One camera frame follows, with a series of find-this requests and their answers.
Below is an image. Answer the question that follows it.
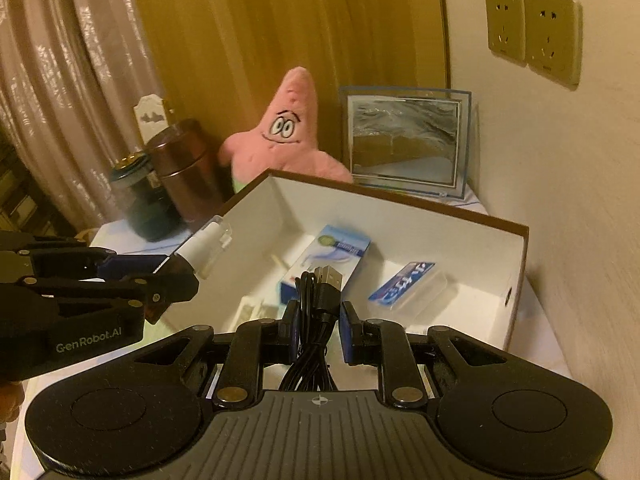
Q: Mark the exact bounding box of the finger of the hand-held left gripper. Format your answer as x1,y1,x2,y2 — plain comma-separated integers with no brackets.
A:
0,232,171,281
27,257,201,325

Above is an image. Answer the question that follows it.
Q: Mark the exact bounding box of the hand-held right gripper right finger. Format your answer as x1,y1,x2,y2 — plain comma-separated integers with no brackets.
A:
340,302,508,410

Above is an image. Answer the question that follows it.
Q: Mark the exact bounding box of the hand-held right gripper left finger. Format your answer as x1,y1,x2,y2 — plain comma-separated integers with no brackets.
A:
132,302,301,411

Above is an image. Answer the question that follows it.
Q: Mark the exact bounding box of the black usb cable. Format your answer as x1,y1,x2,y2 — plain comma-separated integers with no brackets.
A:
277,265,346,392

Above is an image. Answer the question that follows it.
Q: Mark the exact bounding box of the white and green carton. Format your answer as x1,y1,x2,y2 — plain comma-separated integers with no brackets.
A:
234,295,276,334

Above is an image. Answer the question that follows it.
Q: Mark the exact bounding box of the black and white spray bottle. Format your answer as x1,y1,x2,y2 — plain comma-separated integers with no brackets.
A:
174,214,234,277

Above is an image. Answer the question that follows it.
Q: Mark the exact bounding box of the blue pack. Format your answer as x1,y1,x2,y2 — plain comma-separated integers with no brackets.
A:
368,260,448,319

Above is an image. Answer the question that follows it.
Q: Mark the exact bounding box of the blue and white carton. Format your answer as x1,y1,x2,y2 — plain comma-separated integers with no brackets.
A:
277,224,372,309

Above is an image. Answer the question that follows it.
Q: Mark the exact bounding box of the brown box with white inside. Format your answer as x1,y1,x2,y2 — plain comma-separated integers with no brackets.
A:
144,169,530,354

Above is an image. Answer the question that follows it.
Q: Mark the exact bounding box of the dark green glass jar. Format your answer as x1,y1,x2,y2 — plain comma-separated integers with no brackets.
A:
110,153,184,242

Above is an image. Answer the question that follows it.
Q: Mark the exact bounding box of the brown metal canister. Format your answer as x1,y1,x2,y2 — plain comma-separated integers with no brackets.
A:
144,118,226,226

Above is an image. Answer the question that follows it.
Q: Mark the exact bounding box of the dark wooden shelf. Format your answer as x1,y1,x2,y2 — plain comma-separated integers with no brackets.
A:
0,132,43,233

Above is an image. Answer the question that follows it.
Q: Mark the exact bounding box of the pink star plush toy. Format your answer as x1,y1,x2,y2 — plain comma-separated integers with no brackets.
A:
218,65,354,186

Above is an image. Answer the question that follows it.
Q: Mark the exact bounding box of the beige patterned curtain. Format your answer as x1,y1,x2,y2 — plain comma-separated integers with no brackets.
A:
0,0,167,232

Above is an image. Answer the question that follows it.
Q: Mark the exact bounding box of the wooden panel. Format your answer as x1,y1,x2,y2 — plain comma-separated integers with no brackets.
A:
127,0,449,176

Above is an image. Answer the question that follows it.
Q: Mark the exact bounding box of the glass picture frame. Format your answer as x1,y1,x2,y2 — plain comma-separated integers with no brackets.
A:
338,84,474,201

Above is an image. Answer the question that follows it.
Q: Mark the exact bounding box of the gold wall socket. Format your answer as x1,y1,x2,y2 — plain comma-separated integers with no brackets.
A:
484,0,526,66
523,0,584,86

